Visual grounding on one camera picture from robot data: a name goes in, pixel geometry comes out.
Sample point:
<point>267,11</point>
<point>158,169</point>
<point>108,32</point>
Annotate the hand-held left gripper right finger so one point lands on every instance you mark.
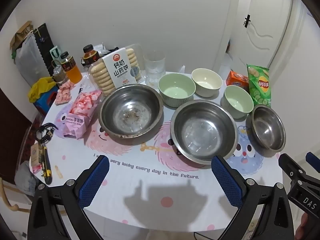
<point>226,180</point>

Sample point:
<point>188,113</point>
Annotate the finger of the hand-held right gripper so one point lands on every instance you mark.
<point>290,167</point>
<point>313,161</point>

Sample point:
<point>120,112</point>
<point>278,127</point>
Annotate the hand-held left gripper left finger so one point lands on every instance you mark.
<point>95,180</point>

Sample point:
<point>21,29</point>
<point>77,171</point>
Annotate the small steel bowl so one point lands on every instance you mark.
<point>270,130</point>

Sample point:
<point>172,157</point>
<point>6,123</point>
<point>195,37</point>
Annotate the large stained steel bowl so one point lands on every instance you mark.
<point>130,115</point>

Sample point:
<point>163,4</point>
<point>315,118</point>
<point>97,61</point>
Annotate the small green bowl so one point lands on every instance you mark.
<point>237,102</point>

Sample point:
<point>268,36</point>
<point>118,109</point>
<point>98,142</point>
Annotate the cream ceramic bowl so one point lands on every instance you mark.
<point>206,82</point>

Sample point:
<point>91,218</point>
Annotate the wide green ribbed bowl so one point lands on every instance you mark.
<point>176,90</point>

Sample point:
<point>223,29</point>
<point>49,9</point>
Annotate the yellow black utility knife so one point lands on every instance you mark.
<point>47,165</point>

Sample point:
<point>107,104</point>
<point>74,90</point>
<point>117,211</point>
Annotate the cartoon printed tablecloth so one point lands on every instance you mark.
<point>150,205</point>

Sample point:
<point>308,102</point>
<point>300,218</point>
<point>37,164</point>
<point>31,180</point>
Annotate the small beige box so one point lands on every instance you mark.
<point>35,156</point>

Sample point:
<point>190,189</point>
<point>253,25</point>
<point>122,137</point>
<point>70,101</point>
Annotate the black wrist watch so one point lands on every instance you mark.
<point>46,132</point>

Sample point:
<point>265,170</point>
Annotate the pink marshmallow bag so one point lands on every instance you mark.
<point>81,112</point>

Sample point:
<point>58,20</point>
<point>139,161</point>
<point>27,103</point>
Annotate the grey cloth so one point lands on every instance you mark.
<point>25,177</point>

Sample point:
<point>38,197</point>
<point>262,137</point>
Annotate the green chips bag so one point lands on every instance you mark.
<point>260,85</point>

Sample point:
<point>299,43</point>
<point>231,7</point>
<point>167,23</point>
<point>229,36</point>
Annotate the wooden chair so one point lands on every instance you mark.
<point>7,202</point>

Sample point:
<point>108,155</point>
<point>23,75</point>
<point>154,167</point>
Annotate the small pink candy bag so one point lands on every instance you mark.
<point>63,93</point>

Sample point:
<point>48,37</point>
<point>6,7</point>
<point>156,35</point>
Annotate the orange biscuit box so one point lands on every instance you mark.
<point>236,80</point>

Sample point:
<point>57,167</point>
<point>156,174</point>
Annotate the orange juice bottle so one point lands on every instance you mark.
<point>72,71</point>

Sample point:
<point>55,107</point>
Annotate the clear biscuit package white label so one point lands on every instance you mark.
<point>117,70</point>

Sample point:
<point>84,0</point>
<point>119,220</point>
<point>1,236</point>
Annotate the dark tea bottle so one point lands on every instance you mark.
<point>90,55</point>

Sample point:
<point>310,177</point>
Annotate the clear glass cup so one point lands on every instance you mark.
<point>154,67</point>

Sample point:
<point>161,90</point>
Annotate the green cup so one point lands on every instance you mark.
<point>55,52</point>

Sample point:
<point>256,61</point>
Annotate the white scalloped bag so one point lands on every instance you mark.
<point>28,57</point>

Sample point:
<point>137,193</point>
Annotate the black gift bag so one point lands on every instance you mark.
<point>44,47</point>

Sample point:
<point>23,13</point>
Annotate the white door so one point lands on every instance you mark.
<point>270,17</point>

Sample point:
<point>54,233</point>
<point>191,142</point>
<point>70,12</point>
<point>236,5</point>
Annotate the brown crumpled paper bag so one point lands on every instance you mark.
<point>20,35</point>

